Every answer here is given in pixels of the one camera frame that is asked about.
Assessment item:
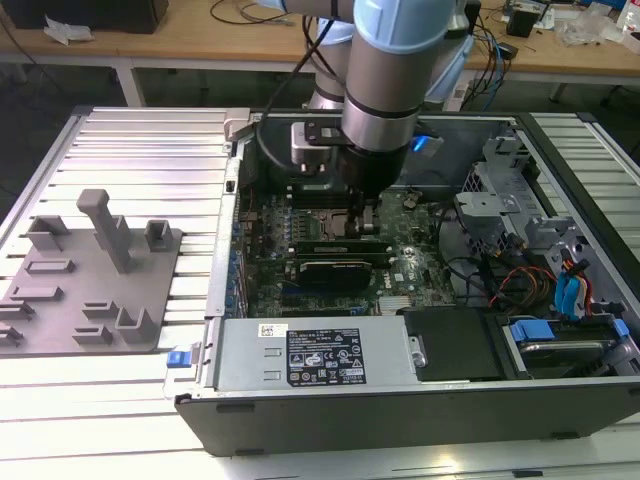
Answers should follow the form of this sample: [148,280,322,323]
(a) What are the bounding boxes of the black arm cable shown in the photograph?
[252,12,356,171]

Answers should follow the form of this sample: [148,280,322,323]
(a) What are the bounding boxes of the silver chipset heatsink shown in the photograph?
[378,294,415,314]

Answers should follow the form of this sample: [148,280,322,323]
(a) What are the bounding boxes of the tall black box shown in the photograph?
[465,0,483,39]

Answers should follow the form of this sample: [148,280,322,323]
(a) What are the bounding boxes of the crumpled white paper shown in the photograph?
[43,14,94,46]

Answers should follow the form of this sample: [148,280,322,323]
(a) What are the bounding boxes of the blue disk carrier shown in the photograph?
[507,317,630,381]

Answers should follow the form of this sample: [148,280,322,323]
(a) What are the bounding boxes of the small black device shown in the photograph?
[505,9,544,37]

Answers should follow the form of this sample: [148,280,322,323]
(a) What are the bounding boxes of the blue data cable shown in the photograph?
[553,267,576,324]
[572,262,596,321]

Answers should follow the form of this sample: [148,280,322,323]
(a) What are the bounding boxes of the dark hard disk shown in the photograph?
[517,338,609,380]

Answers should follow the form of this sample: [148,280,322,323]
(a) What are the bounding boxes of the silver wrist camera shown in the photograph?
[291,121,347,175]

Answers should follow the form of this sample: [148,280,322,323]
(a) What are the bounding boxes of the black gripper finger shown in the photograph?
[347,192,387,239]

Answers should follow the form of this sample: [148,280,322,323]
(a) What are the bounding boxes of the green motherboard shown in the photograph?
[234,187,459,319]

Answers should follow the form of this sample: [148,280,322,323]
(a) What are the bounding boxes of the wooden desk white frame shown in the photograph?
[0,0,640,109]

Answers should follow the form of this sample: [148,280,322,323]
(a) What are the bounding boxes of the black graphics card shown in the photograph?
[298,258,374,291]

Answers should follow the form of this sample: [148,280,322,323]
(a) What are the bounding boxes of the clear plastic bags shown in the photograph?
[557,9,609,49]

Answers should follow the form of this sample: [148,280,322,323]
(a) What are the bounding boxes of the large black computer box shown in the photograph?
[7,0,169,35]

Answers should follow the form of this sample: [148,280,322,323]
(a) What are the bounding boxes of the white red box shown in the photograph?
[612,0,640,51]

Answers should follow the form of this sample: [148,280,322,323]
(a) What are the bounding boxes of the white power strip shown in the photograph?
[444,82,469,110]

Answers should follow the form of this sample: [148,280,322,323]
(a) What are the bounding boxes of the silver power supply unit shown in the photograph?
[209,317,419,396]

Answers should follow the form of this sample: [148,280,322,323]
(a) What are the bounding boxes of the grey parts rack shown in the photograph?
[0,188,184,357]

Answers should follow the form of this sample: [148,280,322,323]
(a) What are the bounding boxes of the silver metal drive cage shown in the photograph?
[452,133,544,251]

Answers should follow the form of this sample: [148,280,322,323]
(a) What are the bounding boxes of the black plastic cover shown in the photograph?
[402,308,504,384]

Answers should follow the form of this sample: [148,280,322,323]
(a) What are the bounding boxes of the red yellow wire bundle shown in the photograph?
[489,264,559,309]

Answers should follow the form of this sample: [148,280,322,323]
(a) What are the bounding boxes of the open black PC case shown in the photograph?
[163,107,640,459]

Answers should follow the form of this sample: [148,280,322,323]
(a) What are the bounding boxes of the RAM memory stick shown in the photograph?
[294,239,392,256]

